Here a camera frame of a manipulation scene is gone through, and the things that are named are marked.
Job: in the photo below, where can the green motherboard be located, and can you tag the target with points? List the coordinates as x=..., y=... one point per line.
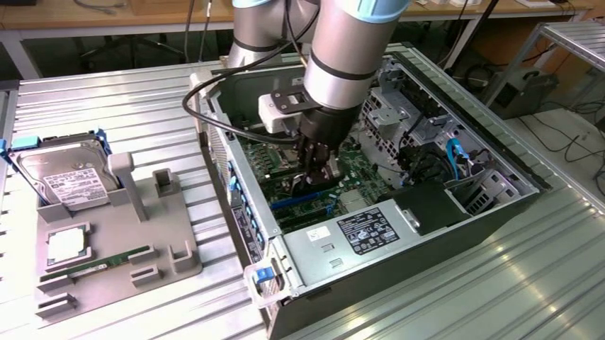
x=364, y=166

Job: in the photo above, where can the blue disk caddy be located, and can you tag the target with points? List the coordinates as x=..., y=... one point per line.
x=27, y=143

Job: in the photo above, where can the long wooden desk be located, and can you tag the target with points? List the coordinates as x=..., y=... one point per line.
x=118, y=16

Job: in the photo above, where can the silver power supply unit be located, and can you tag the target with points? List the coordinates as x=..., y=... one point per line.
x=321, y=248

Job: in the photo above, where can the silver drive cage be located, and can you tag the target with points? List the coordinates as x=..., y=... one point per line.
x=385, y=124

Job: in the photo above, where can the small silver heat sink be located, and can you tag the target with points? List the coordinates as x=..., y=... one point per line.
x=354, y=200

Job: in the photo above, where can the black chair base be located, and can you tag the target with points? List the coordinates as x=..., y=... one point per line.
x=142, y=44

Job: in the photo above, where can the open grey PC case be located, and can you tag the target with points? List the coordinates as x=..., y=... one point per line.
x=425, y=255

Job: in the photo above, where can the CPU socket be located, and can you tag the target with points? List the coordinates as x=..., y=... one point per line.
x=286, y=154

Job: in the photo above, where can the grey parts rack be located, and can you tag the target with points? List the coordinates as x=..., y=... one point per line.
x=118, y=230

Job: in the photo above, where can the wooden desk with grey legs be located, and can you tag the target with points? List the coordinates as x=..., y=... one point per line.
x=449, y=8

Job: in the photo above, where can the metal slat side table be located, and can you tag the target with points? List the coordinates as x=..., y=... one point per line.
x=572, y=39

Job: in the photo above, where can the black expansion slot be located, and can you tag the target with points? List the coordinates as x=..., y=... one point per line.
x=309, y=221
x=302, y=212

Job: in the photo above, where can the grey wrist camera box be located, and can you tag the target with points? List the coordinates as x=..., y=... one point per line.
x=277, y=113

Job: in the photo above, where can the blue expansion slot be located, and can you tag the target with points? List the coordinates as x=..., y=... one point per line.
x=290, y=202

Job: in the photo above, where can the black floor device box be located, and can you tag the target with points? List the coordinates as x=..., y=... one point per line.
x=520, y=92

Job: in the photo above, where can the green RAM stick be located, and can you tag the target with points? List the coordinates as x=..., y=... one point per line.
x=111, y=261

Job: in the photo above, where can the blue case latch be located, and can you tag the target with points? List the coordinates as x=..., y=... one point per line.
x=262, y=276

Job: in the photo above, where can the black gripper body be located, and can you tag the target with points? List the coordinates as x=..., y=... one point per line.
x=329, y=124

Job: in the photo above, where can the silver CPU chip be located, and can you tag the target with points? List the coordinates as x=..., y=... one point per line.
x=70, y=245

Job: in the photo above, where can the silver hard disk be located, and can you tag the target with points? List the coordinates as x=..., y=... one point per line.
x=71, y=173

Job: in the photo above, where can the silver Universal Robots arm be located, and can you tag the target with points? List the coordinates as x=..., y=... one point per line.
x=341, y=53

